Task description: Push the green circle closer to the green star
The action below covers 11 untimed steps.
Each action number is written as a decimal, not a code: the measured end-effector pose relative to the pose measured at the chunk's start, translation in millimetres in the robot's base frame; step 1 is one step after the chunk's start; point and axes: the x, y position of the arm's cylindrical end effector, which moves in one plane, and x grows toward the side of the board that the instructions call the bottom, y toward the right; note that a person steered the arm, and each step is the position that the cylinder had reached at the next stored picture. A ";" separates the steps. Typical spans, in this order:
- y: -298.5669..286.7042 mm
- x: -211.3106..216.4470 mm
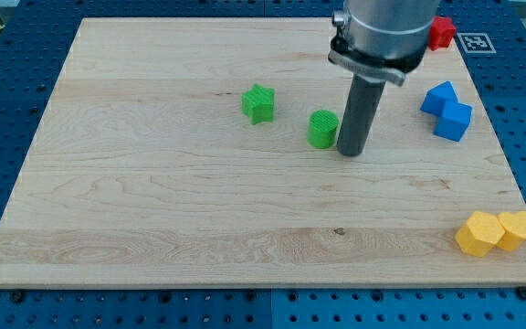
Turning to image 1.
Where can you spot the green cylinder block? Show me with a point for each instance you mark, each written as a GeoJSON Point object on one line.
{"type": "Point", "coordinates": [322, 129]}

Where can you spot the green star block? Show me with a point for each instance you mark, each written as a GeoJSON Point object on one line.
{"type": "Point", "coordinates": [258, 104]}

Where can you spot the wooden board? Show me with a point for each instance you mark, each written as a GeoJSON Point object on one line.
{"type": "Point", "coordinates": [144, 173]}

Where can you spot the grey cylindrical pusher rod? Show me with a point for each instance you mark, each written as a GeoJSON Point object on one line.
{"type": "Point", "coordinates": [363, 100]}

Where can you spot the blue triangle block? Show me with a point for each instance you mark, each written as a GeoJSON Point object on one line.
{"type": "Point", "coordinates": [436, 98]}

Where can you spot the blue cube block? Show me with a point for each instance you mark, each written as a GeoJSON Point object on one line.
{"type": "Point", "coordinates": [453, 121]}

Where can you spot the red block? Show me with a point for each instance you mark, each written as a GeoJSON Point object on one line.
{"type": "Point", "coordinates": [441, 32]}

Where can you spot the yellow hexagon block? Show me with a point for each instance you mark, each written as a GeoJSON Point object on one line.
{"type": "Point", "coordinates": [480, 234]}

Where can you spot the white fiducial marker tag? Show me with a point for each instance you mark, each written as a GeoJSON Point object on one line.
{"type": "Point", "coordinates": [476, 43]}

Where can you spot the yellow heart block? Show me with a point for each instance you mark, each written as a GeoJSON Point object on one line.
{"type": "Point", "coordinates": [514, 225]}

